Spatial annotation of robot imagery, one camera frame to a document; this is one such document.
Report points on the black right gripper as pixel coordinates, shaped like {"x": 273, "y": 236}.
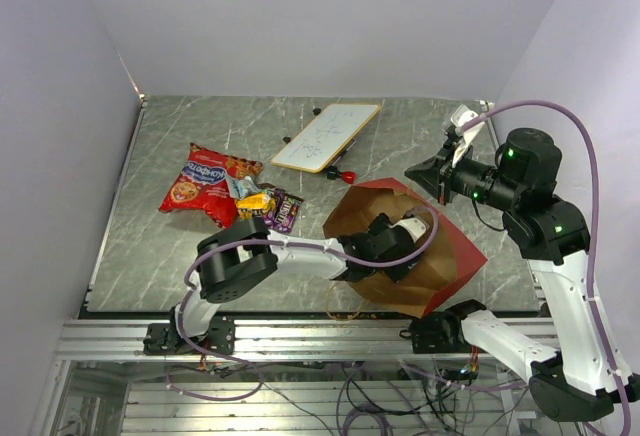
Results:
{"x": 437, "y": 175}

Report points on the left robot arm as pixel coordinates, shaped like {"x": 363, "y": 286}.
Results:
{"x": 236, "y": 260}

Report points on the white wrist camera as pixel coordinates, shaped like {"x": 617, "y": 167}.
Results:
{"x": 467, "y": 124}
{"x": 415, "y": 227}

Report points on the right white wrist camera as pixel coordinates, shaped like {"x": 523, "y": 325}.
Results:
{"x": 467, "y": 124}

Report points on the small whiteboard with yellow frame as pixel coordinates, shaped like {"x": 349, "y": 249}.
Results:
{"x": 325, "y": 137}

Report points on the red brown paper bag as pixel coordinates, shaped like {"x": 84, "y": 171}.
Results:
{"x": 443, "y": 269}

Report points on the white blue snack wrapper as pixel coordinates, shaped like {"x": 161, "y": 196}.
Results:
{"x": 240, "y": 188}

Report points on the brown m&m's candy packet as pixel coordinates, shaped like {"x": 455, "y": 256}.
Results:
{"x": 287, "y": 212}

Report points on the aluminium mounting rail frame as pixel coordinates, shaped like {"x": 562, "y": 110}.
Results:
{"x": 272, "y": 337}

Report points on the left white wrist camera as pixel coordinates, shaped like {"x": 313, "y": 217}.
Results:
{"x": 415, "y": 227}

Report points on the red cookie snack bag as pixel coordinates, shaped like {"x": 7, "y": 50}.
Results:
{"x": 203, "y": 184}

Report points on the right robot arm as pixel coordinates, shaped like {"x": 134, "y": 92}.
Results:
{"x": 571, "y": 383}

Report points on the yellow m&m's candy packet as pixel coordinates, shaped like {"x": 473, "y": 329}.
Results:
{"x": 261, "y": 201}

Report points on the purple candy packet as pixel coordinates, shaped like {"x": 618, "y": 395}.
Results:
{"x": 270, "y": 218}

